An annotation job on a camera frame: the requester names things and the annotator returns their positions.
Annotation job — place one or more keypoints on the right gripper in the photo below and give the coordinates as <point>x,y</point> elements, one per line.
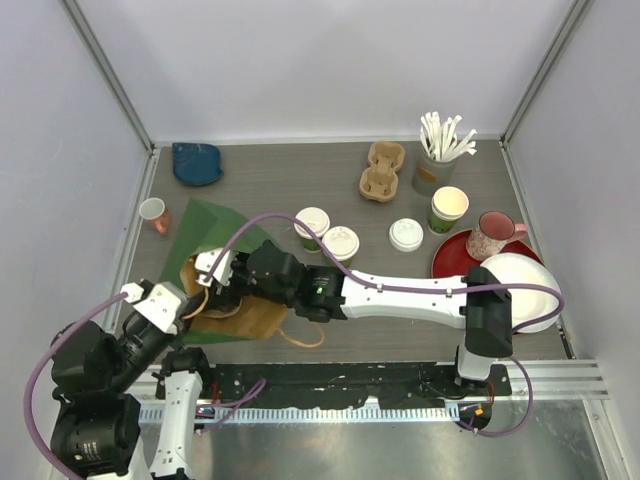
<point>232,293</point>

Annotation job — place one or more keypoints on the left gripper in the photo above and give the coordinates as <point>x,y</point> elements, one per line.
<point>171,337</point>

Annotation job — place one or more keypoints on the white cup lid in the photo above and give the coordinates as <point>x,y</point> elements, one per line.
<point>341,240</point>
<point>316,219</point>

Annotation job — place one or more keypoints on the green paper bag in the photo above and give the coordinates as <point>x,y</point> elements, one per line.
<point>206,226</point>

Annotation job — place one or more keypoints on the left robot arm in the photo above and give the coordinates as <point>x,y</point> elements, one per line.
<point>97,432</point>

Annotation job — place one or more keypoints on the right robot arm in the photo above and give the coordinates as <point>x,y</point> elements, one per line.
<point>475,303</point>

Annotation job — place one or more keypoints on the blue ceramic dish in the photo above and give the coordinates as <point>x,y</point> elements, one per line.
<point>196,164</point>

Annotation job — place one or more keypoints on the small copper cup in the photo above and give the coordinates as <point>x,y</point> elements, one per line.
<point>154,211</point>

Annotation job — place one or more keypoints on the stack of white lids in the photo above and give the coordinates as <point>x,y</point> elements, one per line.
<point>406,235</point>

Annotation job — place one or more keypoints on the red round tray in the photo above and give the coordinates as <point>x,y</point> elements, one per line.
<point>452,259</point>

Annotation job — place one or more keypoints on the grey straw holder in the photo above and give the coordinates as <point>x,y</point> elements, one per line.
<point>430,175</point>

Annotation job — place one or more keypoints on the stack of green cups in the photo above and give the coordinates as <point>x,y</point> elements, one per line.
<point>448,205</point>

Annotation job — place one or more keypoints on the white wrapped straws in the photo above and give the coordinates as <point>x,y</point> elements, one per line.
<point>440,140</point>

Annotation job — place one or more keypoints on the pink speckled mug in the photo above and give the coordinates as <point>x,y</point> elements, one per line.
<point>492,233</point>

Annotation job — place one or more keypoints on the white plate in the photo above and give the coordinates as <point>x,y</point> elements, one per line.
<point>511,268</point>

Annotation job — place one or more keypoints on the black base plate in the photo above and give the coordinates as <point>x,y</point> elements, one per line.
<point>338,386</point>

